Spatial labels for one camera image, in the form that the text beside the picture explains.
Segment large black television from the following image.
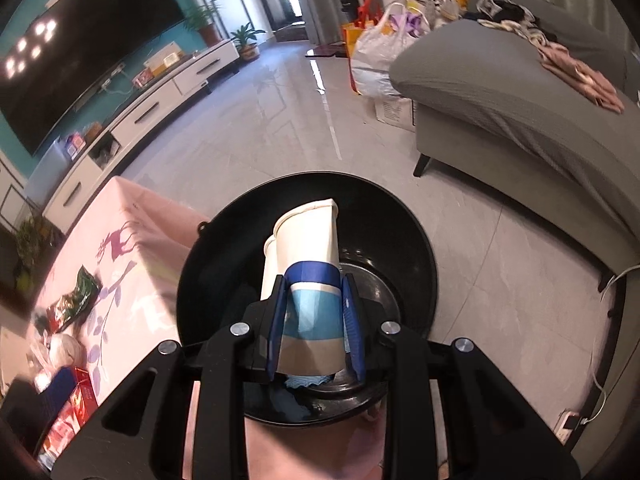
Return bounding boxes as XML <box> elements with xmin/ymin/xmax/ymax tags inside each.
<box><xmin>0</xmin><ymin>0</ymin><xmax>186</xmax><ymax>157</ymax></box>

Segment pink printed tablecloth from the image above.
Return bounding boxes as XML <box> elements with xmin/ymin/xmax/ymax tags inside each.
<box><xmin>30</xmin><ymin>176</ymin><xmax>392</xmax><ymax>480</ymax></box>

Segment green red snack packet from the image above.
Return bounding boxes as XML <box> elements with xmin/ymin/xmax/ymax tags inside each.
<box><xmin>47</xmin><ymin>265</ymin><xmax>104</xmax><ymax>334</ymax></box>

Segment grey sofa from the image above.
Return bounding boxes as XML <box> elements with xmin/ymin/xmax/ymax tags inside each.
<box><xmin>389</xmin><ymin>0</ymin><xmax>640</xmax><ymax>282</ymax></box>

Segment black round trash bin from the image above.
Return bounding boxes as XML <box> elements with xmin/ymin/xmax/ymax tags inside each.
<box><xmin>176</xmin><ymin>172</ymin><xmax>439</xmax><ymax>428</ymax></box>

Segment white cable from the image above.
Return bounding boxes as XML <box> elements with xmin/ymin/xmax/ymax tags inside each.
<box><xmin>579</xmin><ymin>267</ymin><xmax>632</xmax><ymax>427</ymax></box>

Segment dark doormat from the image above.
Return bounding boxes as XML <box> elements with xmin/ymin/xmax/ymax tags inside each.
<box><xmin>303</xmin><ymin>42</ymin><xmax>349</xmax><ymax>60</ymax></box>

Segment small potted plant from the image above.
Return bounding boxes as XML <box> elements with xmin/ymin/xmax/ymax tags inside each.
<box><xmin>230</xmin><ymin>23</ymin><xmax>266</xmax><ymax>61</ymax></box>

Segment white TV cabinet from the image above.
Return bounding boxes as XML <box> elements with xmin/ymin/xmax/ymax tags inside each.
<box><xmin>42</xmin><ymin>40</ymin><xmax>240</xmax><ymax>234</ymax></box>

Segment pink clothing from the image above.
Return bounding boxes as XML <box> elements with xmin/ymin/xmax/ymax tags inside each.
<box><xmin>538</xmin><ymin>42</ymin><xmax>626</xmax><ymax>111</ymax></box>

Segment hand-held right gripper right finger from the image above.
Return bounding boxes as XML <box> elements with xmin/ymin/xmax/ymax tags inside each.
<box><xmin>340</xmin><ymin>275</ymin><xmax>582</xmax><ymax>480</ymax></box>

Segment white crumpled plastic bag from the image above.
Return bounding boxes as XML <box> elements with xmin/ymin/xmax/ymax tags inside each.
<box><xmin>29</xmin><ymin>332</ymin><xmax>84</xmax><ymax>377</ymax></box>

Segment yellow box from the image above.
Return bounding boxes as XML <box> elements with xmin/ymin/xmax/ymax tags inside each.
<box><xmin>143</xmin><ymin>42</ymin><xmax>182</xmax><ymax>76</ymax></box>

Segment orange red shopping bag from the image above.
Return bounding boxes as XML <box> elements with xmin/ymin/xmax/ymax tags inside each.
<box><xmin>342</xmin><ymin>0</ymin><xmax>384</xmax><ymax>59</ymax></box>

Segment white blue paper cup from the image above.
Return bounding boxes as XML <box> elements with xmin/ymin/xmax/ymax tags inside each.
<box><xmin>272</xmin><ymin>198</ymin><xmax>349</xmax><ymax>379</ymax></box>

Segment bushy potted plant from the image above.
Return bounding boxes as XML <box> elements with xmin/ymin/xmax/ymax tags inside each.
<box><xmin>14</xmin><ymin>214</ymin><xmax>57</xmax><ymax>292</ymax></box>

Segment black white patterned clothes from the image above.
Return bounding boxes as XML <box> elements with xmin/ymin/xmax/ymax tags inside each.
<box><xmin>477</xmin><ymin>0</ymin><xmax>557</xmax><ymax>44</ymax></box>

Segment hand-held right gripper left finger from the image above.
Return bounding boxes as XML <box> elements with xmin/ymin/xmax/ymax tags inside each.
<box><xmin>50</xmin><ymin>276</ymin><xmax>291</xmax><ymax>480</ymax></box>

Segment white power strip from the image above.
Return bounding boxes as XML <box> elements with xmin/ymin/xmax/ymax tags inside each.
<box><xmin>555</xmin><ymin>409</ymin><xmax>584</xmax><ymax>444</ymax></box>

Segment light blue plastic box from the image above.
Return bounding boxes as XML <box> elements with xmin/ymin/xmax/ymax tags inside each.
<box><xmin>27</xmin><ymin>137</ymin><xmax>71</xmax><ymax>186</ymax></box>

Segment white printed carton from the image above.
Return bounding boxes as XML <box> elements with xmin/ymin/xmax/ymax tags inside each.
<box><xmin>374</xmin><ymin>94</ymin><xmax>416</xmax><ymax>134</ymax></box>

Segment tall potted plant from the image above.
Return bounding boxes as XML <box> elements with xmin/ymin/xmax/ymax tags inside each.
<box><xmin>184</xmin><ymin>2</ymin><xmax>224</xmax><ymax>47</ymax></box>

